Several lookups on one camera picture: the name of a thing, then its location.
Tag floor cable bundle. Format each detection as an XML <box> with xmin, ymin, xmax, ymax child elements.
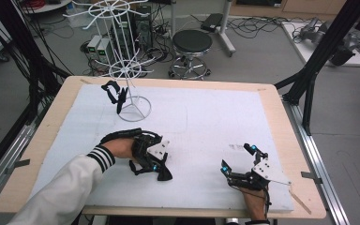
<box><xmin>224</xmin><ymin>15</ymin><xmax>294</xmax><ymax>40</ymax></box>

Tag aluminium frame rail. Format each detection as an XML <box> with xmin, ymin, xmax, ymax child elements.
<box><xmin>282</xmin><ymin>97</ymin><xmax>351</xmax><ymax>225</ymax></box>
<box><xmin>0</xmin><ymin>102</ymin><xmax>50</xmax><ymax>204</ymax></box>

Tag grey metal bracket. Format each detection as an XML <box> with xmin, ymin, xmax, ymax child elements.
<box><xmin>5</xmin><ymin>158</ymin><xmax>32</xmax><ymax>175</ymax></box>
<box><xmin>300</xmin><ymin>171</ymin><xmax>323</xmax><ymax>186</ymax></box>

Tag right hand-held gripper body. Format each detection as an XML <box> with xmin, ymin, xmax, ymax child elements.
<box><xmin>226</xmin><ymin>156</ymin><xmax>293</xmax><ymax>192</ymax></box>

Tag white wire display rack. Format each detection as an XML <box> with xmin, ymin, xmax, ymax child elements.
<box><xmin>63</xmin><ymin>0</ymin><xmax>154</xmax><ymax>123</ymax></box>

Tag white desk leg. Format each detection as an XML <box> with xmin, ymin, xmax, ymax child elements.
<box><xmin>217</xmin><ymin>0</ymin><xmax>237</xmax><ymax>58</ymax></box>

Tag black round stool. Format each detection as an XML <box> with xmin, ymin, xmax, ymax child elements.
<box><xmin>168</xmin><ymin>29</ymin><xmax>214</xmax><ymax>82</ymax></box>

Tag thin wooden stick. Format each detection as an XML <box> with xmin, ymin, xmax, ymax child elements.
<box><xmin>289</xmin><ymin>189</ymin><xmax>312</xmax><ymax>216</ymax></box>

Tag black computer tower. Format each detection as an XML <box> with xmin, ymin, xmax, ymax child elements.
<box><xmin>134</xmin><ymin>4</ymin><xmax>154</xmax><ymax>51</ymax></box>

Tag round white table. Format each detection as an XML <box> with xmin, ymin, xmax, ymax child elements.
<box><xmin>22</xmin><ymin>0</ymin><xmax>73</xmax><ymax>15</ymax></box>

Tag grey power supply unit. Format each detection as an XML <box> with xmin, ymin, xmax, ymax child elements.
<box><xmin>97</xmin><ymin>37</ymin><xmax>112</xmax><ymax>65</ymax></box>
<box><xmin>86</xmin><ymin>35</ymin><xmax>102</xmax><ymax>62</ymax></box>

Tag white cloth mat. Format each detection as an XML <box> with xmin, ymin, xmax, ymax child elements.
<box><xmin>26</xmin><ymin>83</ymin><xmax>294</xmax><ymax>214</ymax></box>

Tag black bow tie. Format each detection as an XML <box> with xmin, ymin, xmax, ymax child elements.
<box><xmin>100</xmin><ymin>80</ymin><xmax>129</xmax><ymax>115</ymax></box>
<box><xmin>128</xmin><ymin>157</ymin><xmax>173</xmax><ymax>182</ymax></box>

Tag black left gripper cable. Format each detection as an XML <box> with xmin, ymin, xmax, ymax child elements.
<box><xmin>98</xmin><ymin>127</ymin><xmax>163</xmax><ymax>146</ymax></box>

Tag person's left hand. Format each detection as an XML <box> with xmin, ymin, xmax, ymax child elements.
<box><xmin>101</xmin><ymin>138</ymin><xmax>137</xmax><ymax>163</ymax></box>

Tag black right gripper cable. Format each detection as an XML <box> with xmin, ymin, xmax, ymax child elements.
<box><xmin>261</xmin><ymin>184</ymin><xmax>273</xmax><ymax>225</ymax></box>

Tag black flat box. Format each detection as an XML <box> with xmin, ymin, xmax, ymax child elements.
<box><xmin>200</xmin><ymin>12</ymin><xmax>224</xmax><ymax>33</ymax></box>

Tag black frame post with cables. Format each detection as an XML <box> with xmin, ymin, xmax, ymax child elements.
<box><xmin>0</xmin><ymin>0</ymin><xmax>71</xmax><ymax>125</ymax></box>

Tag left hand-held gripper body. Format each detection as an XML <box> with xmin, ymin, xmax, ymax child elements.
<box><xmin>130</xmin><ymin>132</ymin><xmax>172</xmax><ymax>172</ymax></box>

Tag white floor platform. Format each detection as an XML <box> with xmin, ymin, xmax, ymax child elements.
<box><xmin>281</xmin><ymin>21</ymin><xmax>360</xmax><ymax>68</ymax></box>

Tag person's right hand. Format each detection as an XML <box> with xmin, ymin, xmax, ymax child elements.
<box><xmin>239</xmin><ymin>187</ymin><xmax>268</xmax><ymax>221</ymax></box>

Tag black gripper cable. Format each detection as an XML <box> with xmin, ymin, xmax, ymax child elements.
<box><xmin>261</xmin><ymin>184</ymin><xmax>273</xmax><ymax>225</ymax></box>
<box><xmin>98</xmin><ymin>127</ymin><xmax>163</xmax><ymax>146</ymax></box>

